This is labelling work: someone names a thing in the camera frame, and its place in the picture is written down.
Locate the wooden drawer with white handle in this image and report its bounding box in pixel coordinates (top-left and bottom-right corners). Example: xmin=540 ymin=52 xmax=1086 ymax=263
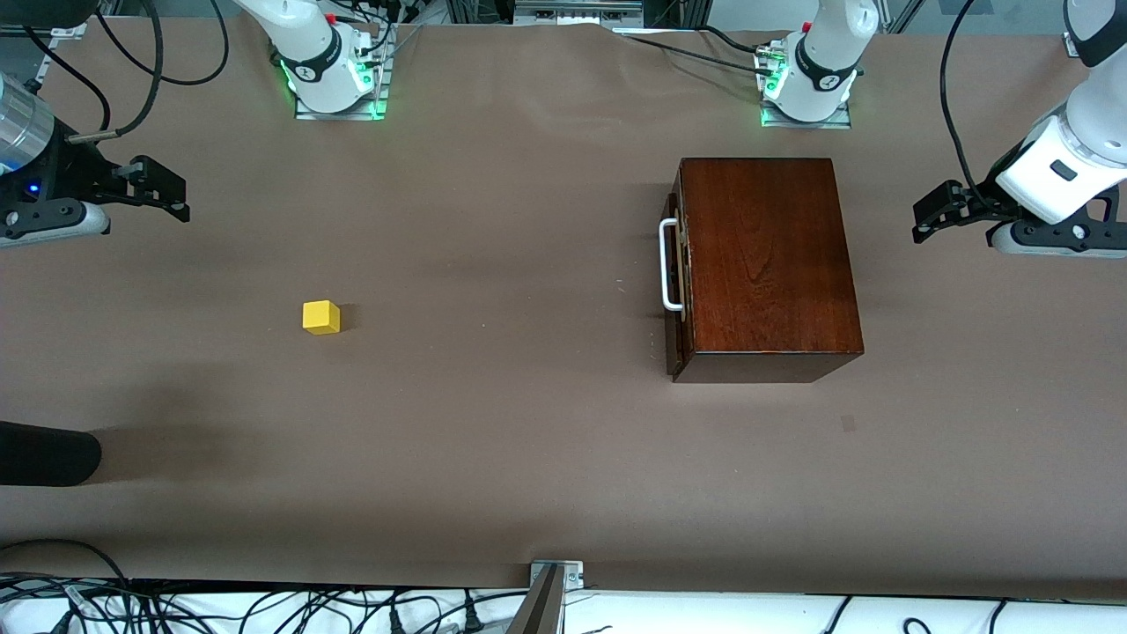
xmin=659 ymin=172 xmax=696 ymax=384

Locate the dark brown wooden cabinet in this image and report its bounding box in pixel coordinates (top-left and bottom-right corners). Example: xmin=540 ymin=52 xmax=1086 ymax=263
xmin=674 ymin=157 xmax=866 ymax=385

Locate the black ribbed cylinder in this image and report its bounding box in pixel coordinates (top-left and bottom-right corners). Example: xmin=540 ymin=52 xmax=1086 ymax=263
xmin=0 ymin=421 xmax=103 ymax=487

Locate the brown table cover sheet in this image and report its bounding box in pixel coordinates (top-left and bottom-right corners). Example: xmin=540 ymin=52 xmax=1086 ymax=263
xmin=0 ymin=16 xmax=1127 ymax=593

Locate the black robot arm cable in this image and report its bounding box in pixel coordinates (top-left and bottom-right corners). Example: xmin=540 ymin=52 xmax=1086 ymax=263
xmin=93 ymin=0 xmax=232 ymax=87
xmin=939 ymin=0 xmax=1001 ymax=214
xmin=23 ymin=26 xmax=114 ymax=133

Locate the aluminium table edge rail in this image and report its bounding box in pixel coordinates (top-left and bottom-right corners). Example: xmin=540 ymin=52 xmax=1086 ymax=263
xmin=0 ymin=22 xmax=89 ymax=39

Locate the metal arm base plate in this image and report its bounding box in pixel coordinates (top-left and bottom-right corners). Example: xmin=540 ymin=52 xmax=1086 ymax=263
xmin=759 ymin=99 xmax=853 ymax=130
xmin=294 ymin=53 xmax=389 ymax=122

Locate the black base cable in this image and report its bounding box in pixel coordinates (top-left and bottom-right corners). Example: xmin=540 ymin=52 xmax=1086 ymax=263
xmin=348 ymin=0 xmax=422 ymax=68
xmin=616 ymin=32 xmax=776 ymax=77
xmin=700 ymin=24 xmax=777 ymax=56

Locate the black floor cable loop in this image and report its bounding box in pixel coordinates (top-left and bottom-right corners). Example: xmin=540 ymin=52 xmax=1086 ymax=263
xmin=0 ymin=538 xmax=133 ymax=586

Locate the metal equipment frame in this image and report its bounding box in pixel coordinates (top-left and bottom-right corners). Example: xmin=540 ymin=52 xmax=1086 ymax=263
xmin=445 ymin=0 xmax=710 ymax=36

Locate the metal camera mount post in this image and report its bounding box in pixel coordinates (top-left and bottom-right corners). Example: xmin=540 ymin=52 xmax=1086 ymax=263
xmin=506 ymin=560 xmax=585 ymax=634

